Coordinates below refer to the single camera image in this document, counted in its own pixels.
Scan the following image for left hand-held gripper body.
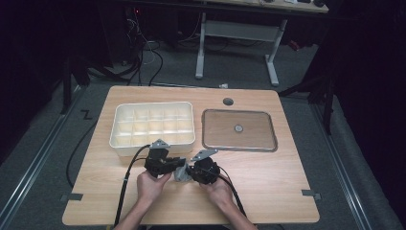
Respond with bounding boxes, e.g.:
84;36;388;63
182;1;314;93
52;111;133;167
144;139;171;178

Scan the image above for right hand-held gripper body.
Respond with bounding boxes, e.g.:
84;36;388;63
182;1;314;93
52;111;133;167
190;149;221;186

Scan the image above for grey sock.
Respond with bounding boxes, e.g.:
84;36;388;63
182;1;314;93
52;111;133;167
173;163;192;183

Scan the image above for person's right hand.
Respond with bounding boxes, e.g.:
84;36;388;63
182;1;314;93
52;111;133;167
199;177;237;211

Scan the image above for person's left hand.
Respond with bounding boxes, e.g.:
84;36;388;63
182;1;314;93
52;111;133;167
136;171;173;206

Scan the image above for white compartment storage box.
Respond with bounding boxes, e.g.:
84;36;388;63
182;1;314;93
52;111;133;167
108;101;196;157

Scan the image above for clear tray with metal rim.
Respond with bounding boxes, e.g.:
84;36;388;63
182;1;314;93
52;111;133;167
201;108;279;152

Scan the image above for grey tape piece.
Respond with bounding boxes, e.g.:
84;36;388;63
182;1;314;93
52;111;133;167
301;189;323;201
60;193;84;203

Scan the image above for dark metal stand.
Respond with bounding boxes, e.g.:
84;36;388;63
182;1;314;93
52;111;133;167
278;71;337;136
59;56;91;116

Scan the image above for wooden desk with white legs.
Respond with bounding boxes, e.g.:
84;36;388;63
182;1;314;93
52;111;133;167
121;0;329;88

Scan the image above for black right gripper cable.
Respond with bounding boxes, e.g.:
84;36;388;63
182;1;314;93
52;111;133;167
218;166;248;219

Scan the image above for thick black left gripper cable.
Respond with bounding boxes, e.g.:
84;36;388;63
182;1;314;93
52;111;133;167
113;144;152;228

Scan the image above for bundle of floor cables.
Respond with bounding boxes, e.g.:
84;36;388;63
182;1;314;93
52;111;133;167
85;12;166;87

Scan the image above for metal floor rail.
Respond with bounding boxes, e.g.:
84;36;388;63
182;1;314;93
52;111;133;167
0;85;84;222
310;102;373;230

